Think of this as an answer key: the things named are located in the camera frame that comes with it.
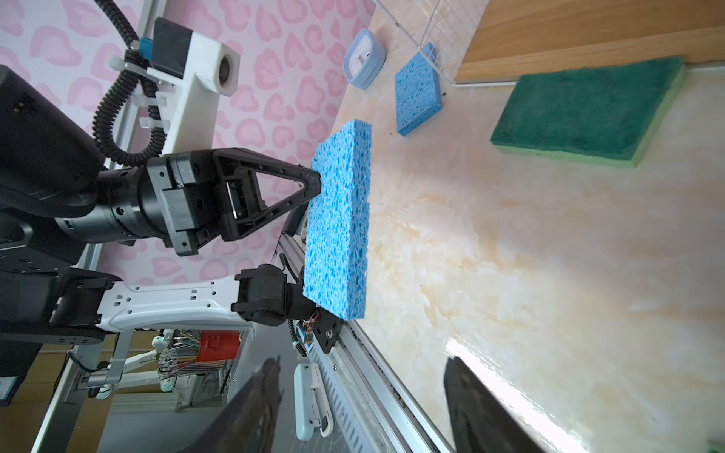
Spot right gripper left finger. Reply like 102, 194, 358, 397
182, 358, 282, 453

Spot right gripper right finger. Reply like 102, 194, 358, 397
444, 357, 542, 453

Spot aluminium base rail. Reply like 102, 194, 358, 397
271, 225, 454, 453

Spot left black corrugated cable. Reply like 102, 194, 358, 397
89, 0, 169, 168

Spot white wire wooden shelf rack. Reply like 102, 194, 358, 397
376, 1, 724, 86

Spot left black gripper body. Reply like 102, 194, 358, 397
145, 148, 255, 257

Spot red cup with wires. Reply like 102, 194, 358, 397
196, 330, 241, 362

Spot blue sponge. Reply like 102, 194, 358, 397
395, 43, 443, 137
303, 120, 372, 321

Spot green sponge by shelf front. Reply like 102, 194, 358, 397
490, 57, 686, 168

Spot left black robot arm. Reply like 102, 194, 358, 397
1, 67, 322, 345

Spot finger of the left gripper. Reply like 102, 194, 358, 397
213, 148, 322, 241

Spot light blue square clock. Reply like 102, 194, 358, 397
343, 28, 386, 91

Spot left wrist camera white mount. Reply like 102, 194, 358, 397
108, 17, 241, 155

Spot white plastic clip device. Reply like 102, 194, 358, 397
294, 362, 334, 442

